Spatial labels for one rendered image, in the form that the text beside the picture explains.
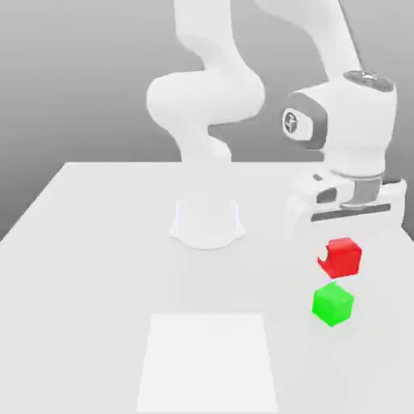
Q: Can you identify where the small red cube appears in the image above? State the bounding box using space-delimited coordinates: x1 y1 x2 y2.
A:
317 236 363 280

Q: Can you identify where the small green cube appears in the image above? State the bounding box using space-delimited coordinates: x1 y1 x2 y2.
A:
310 281 356 328

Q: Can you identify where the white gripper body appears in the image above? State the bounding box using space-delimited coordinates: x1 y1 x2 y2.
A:
285 178 409 243

